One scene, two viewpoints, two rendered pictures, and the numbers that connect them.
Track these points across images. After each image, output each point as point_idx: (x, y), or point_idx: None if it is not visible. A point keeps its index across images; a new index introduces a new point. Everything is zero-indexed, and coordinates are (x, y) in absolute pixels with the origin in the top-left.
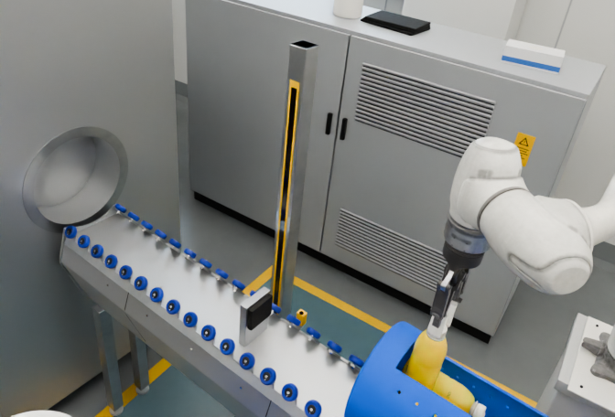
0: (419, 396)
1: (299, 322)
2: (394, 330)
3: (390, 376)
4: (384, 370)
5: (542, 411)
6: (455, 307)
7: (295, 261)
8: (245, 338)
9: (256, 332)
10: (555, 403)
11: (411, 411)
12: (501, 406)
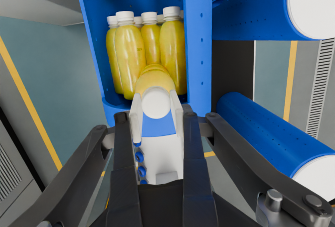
0: (197, 64)
1: (140, 168)
2: (152, 132)
3: (197, 100)
4: (196, 107)
5: None
6: (136, 111)
7: (94, 203)
8: (177, 177)
9: (166, 176)
10: None
11: (206, 62)
12: (89, 5)
